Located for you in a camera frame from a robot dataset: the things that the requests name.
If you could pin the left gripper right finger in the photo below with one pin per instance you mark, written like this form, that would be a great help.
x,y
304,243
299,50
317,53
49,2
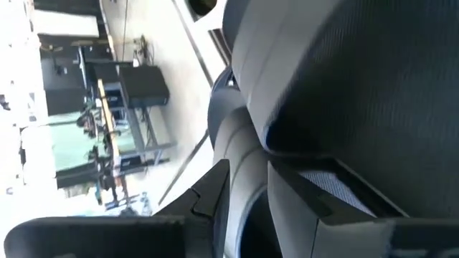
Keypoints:
x,y
294,222

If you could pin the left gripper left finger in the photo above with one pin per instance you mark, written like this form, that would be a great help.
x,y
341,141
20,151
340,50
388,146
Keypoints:
x,y
107,236

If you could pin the black rubber slide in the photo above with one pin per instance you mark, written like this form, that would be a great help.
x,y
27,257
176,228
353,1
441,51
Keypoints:
x,y
376,89

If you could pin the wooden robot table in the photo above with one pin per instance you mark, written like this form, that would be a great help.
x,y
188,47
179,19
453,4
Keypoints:
x,y
105,107

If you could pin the black box on stand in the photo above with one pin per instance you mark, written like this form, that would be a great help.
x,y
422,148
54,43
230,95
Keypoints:
x,y
143,86

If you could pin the wooden shelf black metal frame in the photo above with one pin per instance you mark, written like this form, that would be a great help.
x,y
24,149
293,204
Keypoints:
x,y
219,44

